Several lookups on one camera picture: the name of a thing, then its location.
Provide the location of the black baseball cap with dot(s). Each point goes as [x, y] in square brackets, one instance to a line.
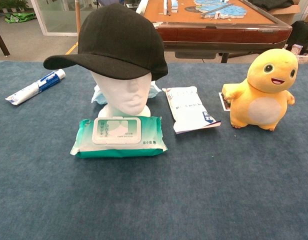
[119, 37]

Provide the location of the white foam mannequin head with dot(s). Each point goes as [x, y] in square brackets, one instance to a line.
[119, 92]

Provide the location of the white blue toothpaste tube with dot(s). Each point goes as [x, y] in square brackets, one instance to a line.
[31, 87]

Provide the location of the green wet wipes pack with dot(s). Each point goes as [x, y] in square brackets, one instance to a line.
[149, 140]

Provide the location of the white blue tissue pouch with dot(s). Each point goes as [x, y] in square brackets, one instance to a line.
[186, 107]

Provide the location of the dark picture card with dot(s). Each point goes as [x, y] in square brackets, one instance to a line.
[222, 103]

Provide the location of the blue felt table mat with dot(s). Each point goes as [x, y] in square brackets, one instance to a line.
[154, 200]

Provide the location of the brown mahjong table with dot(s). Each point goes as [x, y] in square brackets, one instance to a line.
[219, 35]

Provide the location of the yellow plush dinosaur toy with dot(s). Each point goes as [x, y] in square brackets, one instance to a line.
[264, 100]

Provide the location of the wooden pole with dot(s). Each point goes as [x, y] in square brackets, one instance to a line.
[78, 17]

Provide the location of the blue mahjong tile pile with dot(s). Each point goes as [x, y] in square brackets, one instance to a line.
[229, 10]

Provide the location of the white framed glass partition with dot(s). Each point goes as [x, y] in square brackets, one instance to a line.
[59, 17]

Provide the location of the white mesh basket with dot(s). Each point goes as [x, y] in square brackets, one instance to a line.
[306, 59]

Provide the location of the green bag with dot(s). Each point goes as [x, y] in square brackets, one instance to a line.
[19, 17]

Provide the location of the black fabric bag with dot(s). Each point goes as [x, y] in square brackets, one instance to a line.
[301, 35]

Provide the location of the brown cardboard box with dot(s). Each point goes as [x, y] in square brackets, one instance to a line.
[286, 12]

